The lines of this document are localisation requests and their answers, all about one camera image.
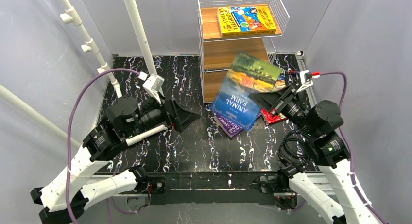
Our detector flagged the orange 130-storey treehouse book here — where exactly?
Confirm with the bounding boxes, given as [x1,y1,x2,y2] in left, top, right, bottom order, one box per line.
[217,6,278,38]

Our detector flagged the white wire wooden shelf rack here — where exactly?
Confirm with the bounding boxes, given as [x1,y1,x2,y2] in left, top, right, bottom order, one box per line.
[197,0,290,103]

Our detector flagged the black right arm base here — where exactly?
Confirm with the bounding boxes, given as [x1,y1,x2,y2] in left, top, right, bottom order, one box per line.
[250,173,306,213]

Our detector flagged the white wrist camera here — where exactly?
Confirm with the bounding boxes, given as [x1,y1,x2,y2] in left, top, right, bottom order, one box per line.
[296,70,321,93]
[138,72,164,103]

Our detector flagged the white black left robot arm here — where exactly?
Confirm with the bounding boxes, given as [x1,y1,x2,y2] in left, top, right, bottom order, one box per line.
[30,96,200,224]

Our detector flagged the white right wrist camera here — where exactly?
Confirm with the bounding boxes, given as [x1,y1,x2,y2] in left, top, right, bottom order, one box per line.
[296,70,321,93]

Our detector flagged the red treehouse book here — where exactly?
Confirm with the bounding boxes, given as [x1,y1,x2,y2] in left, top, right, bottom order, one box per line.
[260,109,287,125]

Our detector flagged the purple 52-storey treehouse book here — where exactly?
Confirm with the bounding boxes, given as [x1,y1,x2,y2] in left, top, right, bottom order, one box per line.
[214,114,245,139]

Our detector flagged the white pvc pipe frame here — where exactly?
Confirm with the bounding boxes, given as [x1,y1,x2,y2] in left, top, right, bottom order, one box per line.
[0,0,170,151]

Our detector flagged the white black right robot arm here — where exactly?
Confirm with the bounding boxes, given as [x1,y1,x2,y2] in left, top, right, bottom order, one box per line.
[249,86,385,224]

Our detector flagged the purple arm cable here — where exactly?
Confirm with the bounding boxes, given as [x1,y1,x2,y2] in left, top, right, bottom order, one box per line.
[65,68,149,224]
[310,71,387,224]

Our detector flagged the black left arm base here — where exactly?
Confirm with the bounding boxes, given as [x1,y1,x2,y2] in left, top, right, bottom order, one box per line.
[120,175,166,195]

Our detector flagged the blue animal farm book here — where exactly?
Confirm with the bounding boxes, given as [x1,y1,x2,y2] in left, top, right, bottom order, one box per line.
[210,52,283,131]

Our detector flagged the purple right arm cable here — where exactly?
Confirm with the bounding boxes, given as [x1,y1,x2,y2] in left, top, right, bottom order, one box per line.
[310,71,387,224]

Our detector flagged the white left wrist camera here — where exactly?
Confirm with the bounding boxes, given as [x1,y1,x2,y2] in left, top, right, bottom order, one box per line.
[138,72,164,103]

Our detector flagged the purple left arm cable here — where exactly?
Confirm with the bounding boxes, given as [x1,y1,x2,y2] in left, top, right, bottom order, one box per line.
[65,68,149,224]

